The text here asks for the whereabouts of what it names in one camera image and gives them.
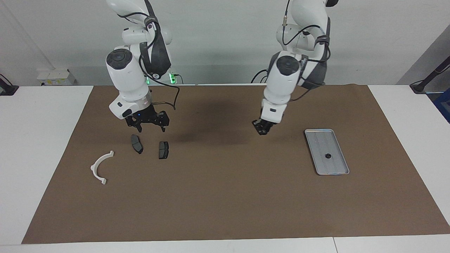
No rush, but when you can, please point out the white power strip box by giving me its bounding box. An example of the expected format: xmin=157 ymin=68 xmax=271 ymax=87
xmin=37 ymin=69 xmax=76 ymax=86

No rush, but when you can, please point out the silver metal tray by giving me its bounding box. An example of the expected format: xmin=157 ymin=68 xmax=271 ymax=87
xmin=304 ymin=129 xmax=350 ymax=176

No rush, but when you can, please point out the black table clamp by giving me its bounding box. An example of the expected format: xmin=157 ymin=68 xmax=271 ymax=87
xmin=0 ymin=74 xmax=19 ymax=96

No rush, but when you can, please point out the brown table mat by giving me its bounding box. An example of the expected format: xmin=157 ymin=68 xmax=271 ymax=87
xmin=21 ymin=84 xmax=450 ymax=245

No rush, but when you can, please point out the black base cable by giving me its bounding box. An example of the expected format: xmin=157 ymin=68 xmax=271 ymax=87
xmin=251 ymin=69 xmax=269 ymax=84

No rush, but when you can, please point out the black stand pole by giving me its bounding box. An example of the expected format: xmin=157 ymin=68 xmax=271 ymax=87
xmin=410 ymin=56 xmax=450 ymax=95

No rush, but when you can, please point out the white curved plastic bracket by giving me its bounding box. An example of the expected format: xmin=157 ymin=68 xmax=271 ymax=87
xmin=90 ymin=150 xmax=115 ymax=186

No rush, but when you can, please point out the long curved grey brake pad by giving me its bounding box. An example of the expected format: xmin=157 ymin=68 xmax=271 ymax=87
xmin=131 ymin=135 xmax=143 ymax=155

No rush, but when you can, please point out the blue bin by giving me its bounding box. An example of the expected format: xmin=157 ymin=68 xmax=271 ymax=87
xmin=433 ymin=88 xmax=450 ymax=123

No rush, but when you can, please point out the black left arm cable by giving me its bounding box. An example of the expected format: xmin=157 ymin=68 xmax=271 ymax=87
xmin=283 ymin=0 xmax=331 ymax=102

